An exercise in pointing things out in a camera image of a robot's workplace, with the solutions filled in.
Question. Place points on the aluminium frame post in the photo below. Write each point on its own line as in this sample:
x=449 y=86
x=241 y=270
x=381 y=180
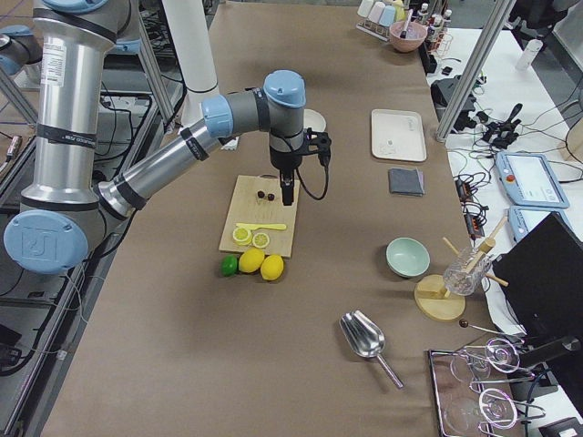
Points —
x=493 y=26

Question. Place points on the wooden cup stand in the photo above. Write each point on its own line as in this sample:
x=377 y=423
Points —
x=433 y=298

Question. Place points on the white bottle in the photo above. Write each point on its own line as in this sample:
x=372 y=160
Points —
x=529 y=54

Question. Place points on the black monitor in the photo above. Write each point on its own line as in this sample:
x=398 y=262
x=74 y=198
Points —
x=544 y=275

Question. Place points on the lemon slice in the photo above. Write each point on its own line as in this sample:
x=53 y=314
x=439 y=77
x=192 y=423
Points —
x=260 y=240
x=241 y=236

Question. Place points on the blue teach pendant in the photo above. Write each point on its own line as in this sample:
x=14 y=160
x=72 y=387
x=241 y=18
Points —
x=523 y=219
x=529 y=180

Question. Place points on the grey folded cloth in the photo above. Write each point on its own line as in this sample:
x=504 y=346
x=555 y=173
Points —
x=408 y=182

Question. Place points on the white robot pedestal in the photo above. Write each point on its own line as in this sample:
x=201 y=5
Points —
x=190 y=36

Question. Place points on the black framed wooden tray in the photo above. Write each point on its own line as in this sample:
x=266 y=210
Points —
x=455 y=403

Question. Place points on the pink bowl with ice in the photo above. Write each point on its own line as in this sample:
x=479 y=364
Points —
x=414 y=37

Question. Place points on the cream rectangular tray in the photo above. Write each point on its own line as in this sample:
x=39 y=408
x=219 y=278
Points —
x=397 y=135

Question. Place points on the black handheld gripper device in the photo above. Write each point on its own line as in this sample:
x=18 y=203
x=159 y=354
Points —
x=500 y=134

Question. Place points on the yellow plastic knife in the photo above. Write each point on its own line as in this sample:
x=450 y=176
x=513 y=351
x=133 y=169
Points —
x=256 y=226

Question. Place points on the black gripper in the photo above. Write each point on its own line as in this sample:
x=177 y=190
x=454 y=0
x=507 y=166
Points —
x=283 y=160

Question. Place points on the round white plate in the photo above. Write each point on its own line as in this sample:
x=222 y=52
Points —
x=313 y=120

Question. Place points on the mint green bowl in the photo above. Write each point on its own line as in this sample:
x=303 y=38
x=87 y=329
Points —
x=407 y=257

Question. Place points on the bamboo cutting board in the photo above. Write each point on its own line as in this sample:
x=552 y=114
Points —
x=247 y=208

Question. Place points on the clear glass cup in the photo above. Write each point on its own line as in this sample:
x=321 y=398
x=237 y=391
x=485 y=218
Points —
x=466 y=272

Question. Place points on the steel ice scoop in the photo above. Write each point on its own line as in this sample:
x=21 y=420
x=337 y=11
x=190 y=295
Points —
x=367 y=340

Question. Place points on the green lime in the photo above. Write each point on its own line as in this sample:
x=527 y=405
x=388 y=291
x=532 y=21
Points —
x=229 y=265

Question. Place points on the white cup rack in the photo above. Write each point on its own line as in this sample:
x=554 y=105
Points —
x=378 y=16

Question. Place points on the whole yellow lemon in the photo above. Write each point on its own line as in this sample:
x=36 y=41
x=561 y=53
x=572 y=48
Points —
x=251 y=260
x=272 y=267

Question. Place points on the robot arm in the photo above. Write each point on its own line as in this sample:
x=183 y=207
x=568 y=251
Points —
x=64 y=215
x=20 y=50

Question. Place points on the wire glass holder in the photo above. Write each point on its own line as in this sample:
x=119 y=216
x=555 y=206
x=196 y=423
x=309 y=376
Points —
x=488 y=370

